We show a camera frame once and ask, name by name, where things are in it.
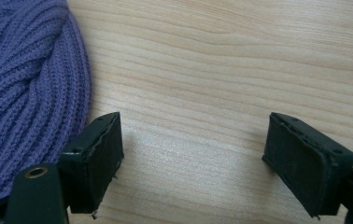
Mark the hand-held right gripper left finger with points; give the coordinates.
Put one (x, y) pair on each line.
(90, 161)

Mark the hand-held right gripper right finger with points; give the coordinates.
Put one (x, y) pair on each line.
(305, 165)

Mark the purple knitted sweater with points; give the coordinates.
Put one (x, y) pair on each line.
(25, 87)

